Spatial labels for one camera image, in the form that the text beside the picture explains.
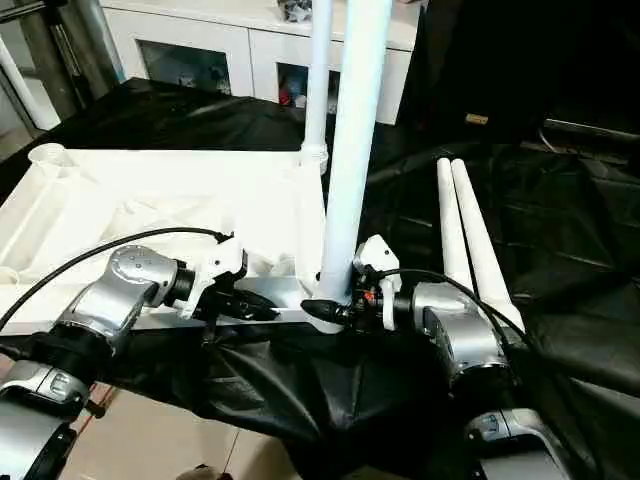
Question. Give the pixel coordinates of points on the white plastic table leg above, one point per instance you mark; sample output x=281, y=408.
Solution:
x=480, y=240
x=350, y=150
x=317, y=75
x=452, y=225

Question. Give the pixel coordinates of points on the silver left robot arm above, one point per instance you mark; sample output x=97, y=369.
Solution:
x=125, y=280

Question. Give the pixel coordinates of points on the black mat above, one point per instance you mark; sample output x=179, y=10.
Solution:
x=325, y=390

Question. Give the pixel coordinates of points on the white jar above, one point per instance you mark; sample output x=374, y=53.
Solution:
x=300, y=100

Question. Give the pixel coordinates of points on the small yellow label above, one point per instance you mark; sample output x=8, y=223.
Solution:
x=476, y=119

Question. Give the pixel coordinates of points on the white glass-door cabinet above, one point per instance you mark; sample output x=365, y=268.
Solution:
x=200, y=25

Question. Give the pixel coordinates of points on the white pole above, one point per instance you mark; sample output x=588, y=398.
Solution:
x=30, y=90

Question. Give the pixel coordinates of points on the black metal bar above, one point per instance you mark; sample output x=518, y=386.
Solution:
x=590, y=129

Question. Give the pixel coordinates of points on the black backdrop cloth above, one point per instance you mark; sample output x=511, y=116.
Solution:
x=525, y=50

